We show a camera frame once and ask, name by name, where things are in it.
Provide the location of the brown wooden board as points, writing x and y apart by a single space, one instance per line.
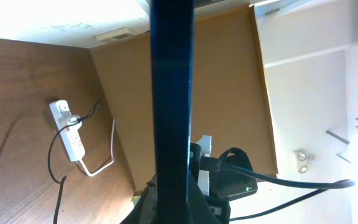
229 93

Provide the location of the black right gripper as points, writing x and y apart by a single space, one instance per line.
219 206

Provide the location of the silver wall fixture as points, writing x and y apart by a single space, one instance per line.
303 160

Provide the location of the white power strip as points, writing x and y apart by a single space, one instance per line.
70 137

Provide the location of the white wall vent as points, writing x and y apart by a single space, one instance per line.
115 35

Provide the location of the white charger plug adapter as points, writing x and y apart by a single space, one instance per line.
72 121

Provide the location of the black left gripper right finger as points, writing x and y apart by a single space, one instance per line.
200 212

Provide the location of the blue Galaxy smartphone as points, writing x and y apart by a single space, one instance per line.
171 48

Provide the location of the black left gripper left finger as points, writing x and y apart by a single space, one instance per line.
145 210

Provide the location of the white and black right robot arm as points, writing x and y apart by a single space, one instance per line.
232 186

